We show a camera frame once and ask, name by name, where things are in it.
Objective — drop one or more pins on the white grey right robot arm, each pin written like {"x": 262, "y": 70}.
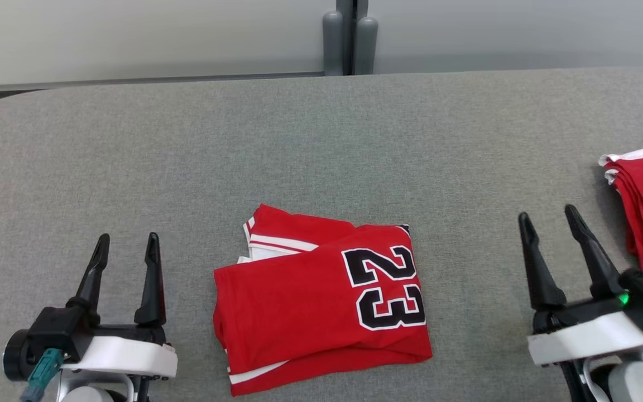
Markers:
{"x": 634, "y": 382}

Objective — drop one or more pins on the grey vertical partition post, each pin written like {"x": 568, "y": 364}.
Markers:
{"x": 332, "y": 44}

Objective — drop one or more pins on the red white number 23 jersey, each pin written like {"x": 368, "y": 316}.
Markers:
{"x": 299, "y": 312}

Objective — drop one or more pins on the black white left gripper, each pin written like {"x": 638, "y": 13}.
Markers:
{"x": 126, "y": 354}

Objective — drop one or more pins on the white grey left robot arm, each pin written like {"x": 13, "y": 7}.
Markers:
{"x": 84, "y": 393}

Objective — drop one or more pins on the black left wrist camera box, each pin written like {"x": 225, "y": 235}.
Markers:
{"x": 48, "y": 329}

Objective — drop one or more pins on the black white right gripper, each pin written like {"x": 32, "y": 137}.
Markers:
{"x": 584, "y": 338}

